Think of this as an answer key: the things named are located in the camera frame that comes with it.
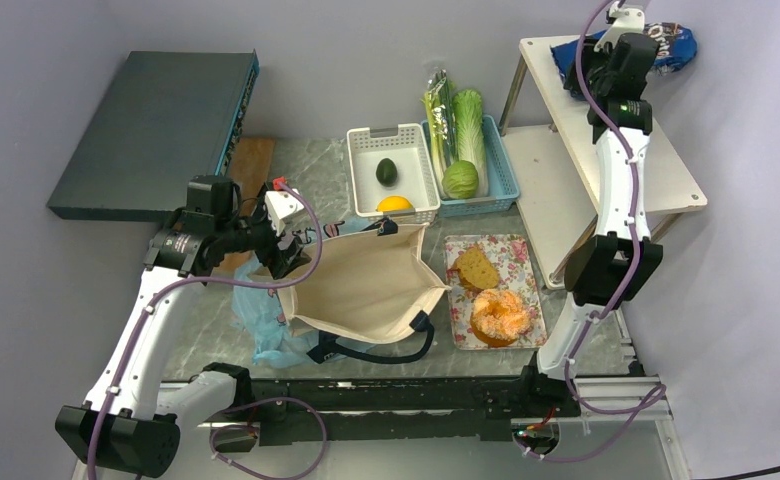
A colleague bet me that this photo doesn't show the light blue printed grocery bag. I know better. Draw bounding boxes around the light blue printed grocery bag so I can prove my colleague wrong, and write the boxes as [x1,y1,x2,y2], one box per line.
[232,217,375,369]

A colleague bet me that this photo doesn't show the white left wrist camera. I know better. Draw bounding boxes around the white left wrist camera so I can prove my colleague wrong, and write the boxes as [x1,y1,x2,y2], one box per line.
[264,177,304,236]

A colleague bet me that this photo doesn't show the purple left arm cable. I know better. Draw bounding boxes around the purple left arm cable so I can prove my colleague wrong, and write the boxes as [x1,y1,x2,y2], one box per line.
[85,185,330,480]

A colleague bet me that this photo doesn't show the navy tote bag strap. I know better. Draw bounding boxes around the navy tote bag strap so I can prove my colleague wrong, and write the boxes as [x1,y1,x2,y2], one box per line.
[307,311,436,366]

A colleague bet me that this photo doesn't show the dark green cucumber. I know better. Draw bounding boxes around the dark green cucumber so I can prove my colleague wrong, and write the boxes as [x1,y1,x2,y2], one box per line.
[375,158,399,188]

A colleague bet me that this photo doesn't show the green chives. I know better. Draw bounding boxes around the green chives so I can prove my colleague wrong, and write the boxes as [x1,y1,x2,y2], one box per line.
[424,67,457,170]

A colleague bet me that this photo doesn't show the white two-tier metal shelf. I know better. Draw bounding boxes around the white two-tier metal shelf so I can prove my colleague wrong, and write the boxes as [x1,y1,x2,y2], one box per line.
[500,35,707,289]

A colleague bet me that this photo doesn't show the wooden board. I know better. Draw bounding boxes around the wooden board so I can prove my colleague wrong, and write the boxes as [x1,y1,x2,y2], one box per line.
[220,137,277,274]

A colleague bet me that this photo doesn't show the dark grey flat equipment box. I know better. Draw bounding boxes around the dark grey flat equipment box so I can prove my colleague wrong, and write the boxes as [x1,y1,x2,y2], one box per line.
[46,51,259,222]

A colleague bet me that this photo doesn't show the yellow lemon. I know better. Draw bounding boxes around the yellow lemon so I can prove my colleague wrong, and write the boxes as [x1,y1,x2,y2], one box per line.
[376,195,414,212]

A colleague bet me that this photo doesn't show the green napa cabbage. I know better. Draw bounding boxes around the green napa cabbage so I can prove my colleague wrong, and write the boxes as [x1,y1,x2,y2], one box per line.
[453,89,489,197]

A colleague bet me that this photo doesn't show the white perforated plastic basket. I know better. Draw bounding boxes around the white perforated plastic basket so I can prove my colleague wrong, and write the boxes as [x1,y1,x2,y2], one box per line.
[346,123,441,223]

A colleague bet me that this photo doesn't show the orange pumpkin slice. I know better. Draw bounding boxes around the orange pumpkin slice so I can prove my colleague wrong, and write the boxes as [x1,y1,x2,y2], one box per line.
[470,289,532,348]

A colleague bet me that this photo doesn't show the green celery stalks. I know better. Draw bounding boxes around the green celery stalks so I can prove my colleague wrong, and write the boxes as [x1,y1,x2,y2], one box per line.
[423,89,449,199]

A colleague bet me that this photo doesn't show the brown potato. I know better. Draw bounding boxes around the brown potato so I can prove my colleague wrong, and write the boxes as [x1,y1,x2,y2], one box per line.
[452,246,500,292]

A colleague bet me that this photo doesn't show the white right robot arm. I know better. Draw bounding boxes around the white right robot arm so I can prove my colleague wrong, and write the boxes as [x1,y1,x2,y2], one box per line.
[516,32,663,415]

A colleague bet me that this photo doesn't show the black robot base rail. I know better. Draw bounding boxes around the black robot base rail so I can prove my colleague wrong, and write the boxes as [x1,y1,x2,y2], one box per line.
[203,365,581,446]

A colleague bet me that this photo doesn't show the blue packaged item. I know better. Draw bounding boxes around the blue packaged item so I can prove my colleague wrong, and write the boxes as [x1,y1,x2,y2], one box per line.
[550,22,698,80]

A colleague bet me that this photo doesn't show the floral pattern tray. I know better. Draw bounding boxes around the floral pattern tray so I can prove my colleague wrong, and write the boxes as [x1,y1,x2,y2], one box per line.
[445,234,547,350]

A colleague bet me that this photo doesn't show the beige canvas tote bag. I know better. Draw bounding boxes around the beige canvas tote bag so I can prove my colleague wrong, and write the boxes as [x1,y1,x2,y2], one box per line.
[277,224,450,344]

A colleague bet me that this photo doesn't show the small green cabbage head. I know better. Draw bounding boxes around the small green cabbage head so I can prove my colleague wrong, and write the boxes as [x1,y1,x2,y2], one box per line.
[441,160,479,200]

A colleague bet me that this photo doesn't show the blue perforated plastic basket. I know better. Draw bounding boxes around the blue perforated plastic basket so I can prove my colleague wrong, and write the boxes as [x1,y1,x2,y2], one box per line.
[428,114,520,222]

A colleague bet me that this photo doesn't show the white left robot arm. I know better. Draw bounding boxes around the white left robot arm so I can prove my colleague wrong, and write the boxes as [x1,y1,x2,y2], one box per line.
[55,175,319,479]

